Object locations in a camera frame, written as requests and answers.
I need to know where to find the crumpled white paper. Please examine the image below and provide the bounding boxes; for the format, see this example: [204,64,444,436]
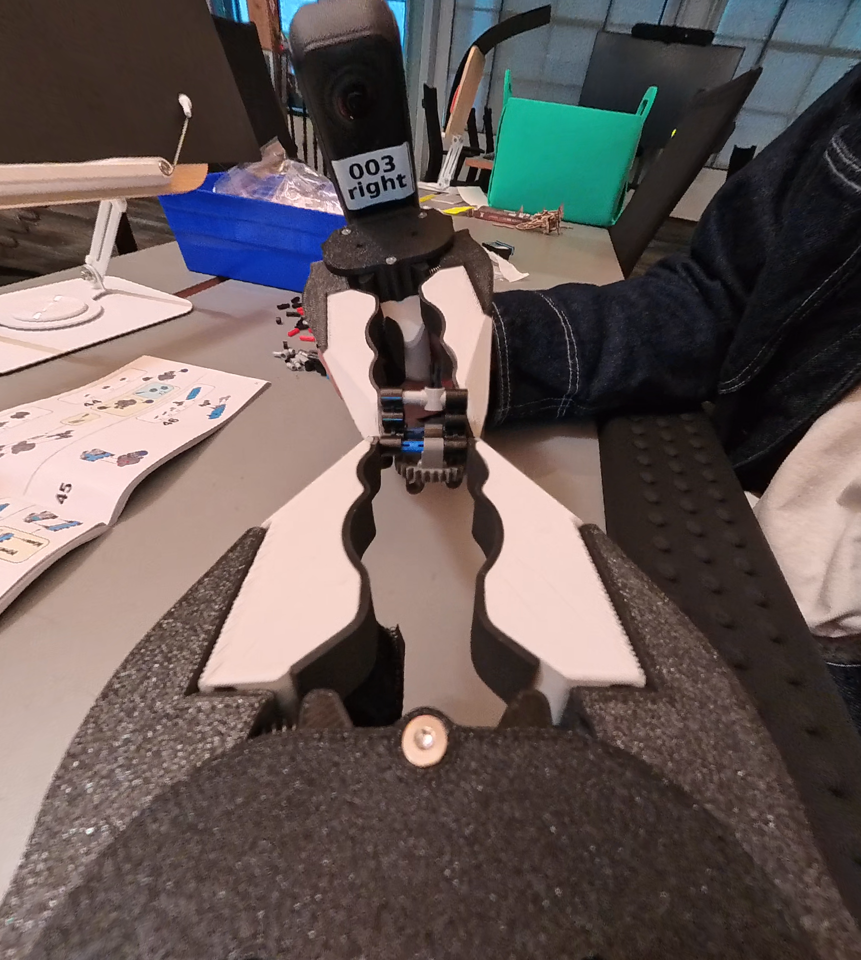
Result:
[483,240,531,285]

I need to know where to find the crumpled clear plastic wrap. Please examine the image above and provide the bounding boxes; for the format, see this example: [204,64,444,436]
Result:
[213,146,342,213]

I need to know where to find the person's right forearm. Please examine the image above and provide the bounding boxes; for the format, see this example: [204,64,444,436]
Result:
[489,247,777,430]

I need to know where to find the pile of small pins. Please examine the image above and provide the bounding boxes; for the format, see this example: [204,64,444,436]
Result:
[273,296,328,376]

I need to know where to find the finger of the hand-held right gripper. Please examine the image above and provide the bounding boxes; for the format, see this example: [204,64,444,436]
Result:
[321,288,388,440]
[419,262,497,438]

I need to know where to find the black connector cluster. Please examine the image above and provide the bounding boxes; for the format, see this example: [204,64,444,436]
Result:
[379,387,471,455]

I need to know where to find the black panel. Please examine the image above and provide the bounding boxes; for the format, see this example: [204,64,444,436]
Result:
[576,21,765,280]

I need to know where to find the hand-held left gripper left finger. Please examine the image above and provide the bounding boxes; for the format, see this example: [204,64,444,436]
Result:
[198,437,390,690]

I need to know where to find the dark denim jacket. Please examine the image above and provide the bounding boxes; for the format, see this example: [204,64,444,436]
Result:
[700,0,861,496]

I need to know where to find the grey desk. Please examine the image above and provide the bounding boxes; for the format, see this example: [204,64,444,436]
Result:
[0,180,627,960]

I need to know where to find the blue plastic bin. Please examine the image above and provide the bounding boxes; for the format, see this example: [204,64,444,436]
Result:
[159,172,349,286]

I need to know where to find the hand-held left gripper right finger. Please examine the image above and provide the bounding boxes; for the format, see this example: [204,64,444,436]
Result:
[466,438,648,689]

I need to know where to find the white shirt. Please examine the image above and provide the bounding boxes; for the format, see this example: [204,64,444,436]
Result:
[753,367,861,639]

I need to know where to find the dark board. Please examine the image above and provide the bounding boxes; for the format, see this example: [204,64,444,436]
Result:
[0,0,263,168]

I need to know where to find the instruction booklet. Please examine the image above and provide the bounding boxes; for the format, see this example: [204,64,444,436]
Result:
[0,354,272,665]

